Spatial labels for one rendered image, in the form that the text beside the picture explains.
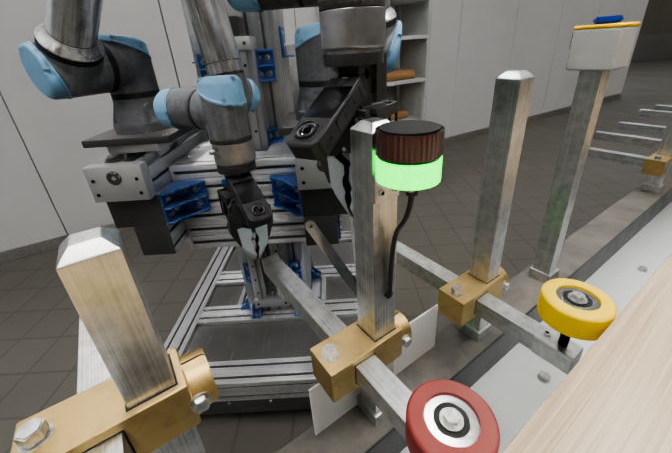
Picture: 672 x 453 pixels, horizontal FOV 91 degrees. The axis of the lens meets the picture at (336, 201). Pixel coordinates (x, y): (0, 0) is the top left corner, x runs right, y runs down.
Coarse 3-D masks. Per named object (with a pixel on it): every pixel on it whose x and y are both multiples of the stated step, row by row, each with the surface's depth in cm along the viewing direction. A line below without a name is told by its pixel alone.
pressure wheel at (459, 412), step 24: (432, 384) 33; (456, 384) 32; (408, 408) 31; (432, 408) 31; (456, 408) 31; (480, 408) 30; (408, 432) 29; (432, 432) 29; (456, 432) 29; (480, 432) 28
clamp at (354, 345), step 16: (400, 320) 45; (336, 336) 43; (352, 336) 43; (368, 336) 43; (384, 336) 43; (400, 336) 44; (320, 352) 41; (352, 352) 41; (368, 352) 41; (384, 352) 43; (400, 352) 45; (320, 368) 40; (336, 368) 39; (352, 368) 40; (320, 384) 42; (336, 384) 39; (352, 384) 41; (336, 400) 40
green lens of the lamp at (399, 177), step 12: (384, 168) 29; (396, 168) 28; (408, 168) 28; (420, 168) 27; (432, 168) 28; (384, 180) 29; (396, 180) 28; (408, 180) 28; (420, 180) 28; (432, 180) 28
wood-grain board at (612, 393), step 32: (640, 320) 39; (608, 352) 35; (640, 352) 35; (576, 384) 32; (608, 384) 32; (640, 384) 32; (544, 416) 30; (576, 416) 30; (608, 416) 29; (640, 416) 29; (512, 448) 28; (544, 448) 28; (576, 448) 27; (608, 448) 27; (640, 448) 27
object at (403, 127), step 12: (408, 120) 31; (420, 120) 31; (384, 132) 28; (396, 132) 27; (408, 132) 27; (420, 132) 27; (432, 132) 27; (384, 192) 33; (396, 192) 35; (408, 192) 31; (408, 204) 32; (408, 216) 32; (396, 228) 35; (396, 240) 36
